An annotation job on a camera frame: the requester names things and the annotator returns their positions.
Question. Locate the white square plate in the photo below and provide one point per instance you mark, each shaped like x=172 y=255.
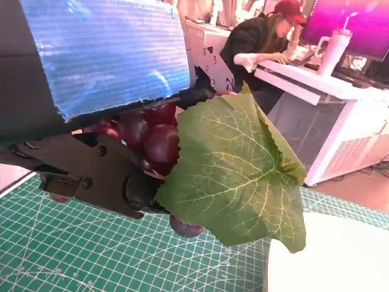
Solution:
x=334 y=258

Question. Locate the white tumbler with straw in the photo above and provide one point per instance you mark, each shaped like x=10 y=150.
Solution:
x=332 y=51

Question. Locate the person with pink shoe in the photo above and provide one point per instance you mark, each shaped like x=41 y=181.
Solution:
x=252 y=39

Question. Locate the white cabinet with glass door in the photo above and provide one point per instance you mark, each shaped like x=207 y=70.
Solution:
x=340 y=143

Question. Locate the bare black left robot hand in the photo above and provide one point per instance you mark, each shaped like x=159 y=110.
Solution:
x=106 y=54

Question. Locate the pink lit monitor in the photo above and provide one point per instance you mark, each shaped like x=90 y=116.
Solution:
x=361 y=24

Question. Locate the green cutting mat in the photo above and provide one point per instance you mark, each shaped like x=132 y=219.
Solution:
x=76 y=252

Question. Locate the white printed cardboard box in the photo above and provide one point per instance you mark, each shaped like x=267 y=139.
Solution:
x=209 y=51

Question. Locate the purple toy grapes with leaf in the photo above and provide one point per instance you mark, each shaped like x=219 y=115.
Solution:
x=231 y=170

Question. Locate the white desk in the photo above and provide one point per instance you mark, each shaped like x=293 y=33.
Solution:
x=304 y=82

